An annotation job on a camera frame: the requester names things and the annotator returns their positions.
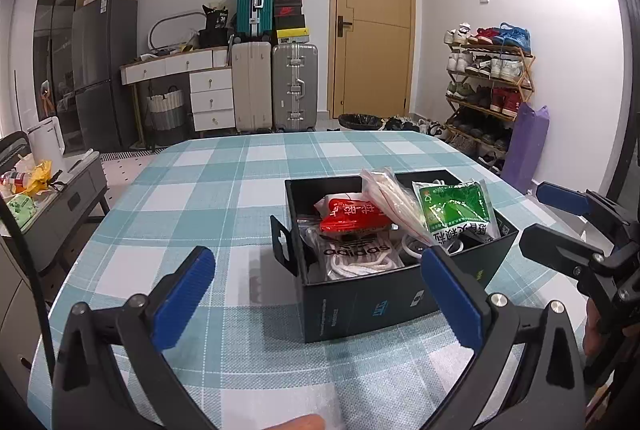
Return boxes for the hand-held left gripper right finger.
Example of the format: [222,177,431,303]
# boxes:
[420,246,587,430]

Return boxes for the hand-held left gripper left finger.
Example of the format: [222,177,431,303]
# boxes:
[52,246,217,430]

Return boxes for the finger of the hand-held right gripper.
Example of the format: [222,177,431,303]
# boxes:
[519,223,607,282]
[536,181,633,231]

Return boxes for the white cable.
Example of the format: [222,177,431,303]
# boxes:
[400,235,466,257]

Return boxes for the green white medicine packet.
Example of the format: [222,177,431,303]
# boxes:
[411,180,501,247]

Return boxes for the black cardboard box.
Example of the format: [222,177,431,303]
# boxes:
[270,169,520,344]

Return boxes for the black print shoelace bag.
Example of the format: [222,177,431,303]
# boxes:
[300,230,406,282]

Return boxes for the bag of cream shoelaces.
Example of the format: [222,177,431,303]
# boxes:
[360,166,436,246]

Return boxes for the red packet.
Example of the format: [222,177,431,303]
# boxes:
[314,191,393,233]

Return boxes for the person's right hand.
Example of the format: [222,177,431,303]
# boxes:
[582,297,611,358]

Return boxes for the person's left hand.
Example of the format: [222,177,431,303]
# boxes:
[272,415,327,430]

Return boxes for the purple bag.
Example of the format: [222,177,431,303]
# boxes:
[501,103,551,193]

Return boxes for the checked teal tablecloth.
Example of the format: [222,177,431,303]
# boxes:
[27,130,601,430]

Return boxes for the wooden shoe rack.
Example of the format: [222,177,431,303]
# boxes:
[442,23,535,171]

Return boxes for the grey side cabinet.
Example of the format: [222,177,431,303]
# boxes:
[0,150,110,261]

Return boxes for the shoes on floor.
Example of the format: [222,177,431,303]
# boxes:
[380,114,448,138]

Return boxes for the grey white laundry basket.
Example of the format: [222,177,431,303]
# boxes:
[146,90,186,146]

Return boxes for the green snack packet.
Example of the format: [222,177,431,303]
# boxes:
[7,194,38,228]

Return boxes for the yellow plastic bag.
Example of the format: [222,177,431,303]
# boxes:
[15,160,53,196]

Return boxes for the black trash bin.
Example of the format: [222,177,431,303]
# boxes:
[338,113,379,132]

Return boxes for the white appliance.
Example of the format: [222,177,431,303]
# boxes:
[27,117,66,171]

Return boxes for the white drawer desk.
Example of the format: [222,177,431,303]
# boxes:
[120,48,236,133]

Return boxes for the beige suitcase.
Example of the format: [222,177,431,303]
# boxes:
[231,41,274,133]

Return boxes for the silver suitcase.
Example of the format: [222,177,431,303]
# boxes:
[272,43,319,132]

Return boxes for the grey refrigerator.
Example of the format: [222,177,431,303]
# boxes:
[72,0,138,153]

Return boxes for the wooden door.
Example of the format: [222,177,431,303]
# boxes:
[327,0,416,120]

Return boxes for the oval hoop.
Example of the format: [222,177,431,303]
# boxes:
[150,13,203,54]

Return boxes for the dark glass cabinet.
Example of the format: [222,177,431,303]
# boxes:
[32,0,113,126]

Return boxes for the stack of shoe boxes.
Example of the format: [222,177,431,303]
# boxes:
[273,0,309,45]

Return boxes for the teal suitcase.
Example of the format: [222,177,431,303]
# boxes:
[236,0,275,42]

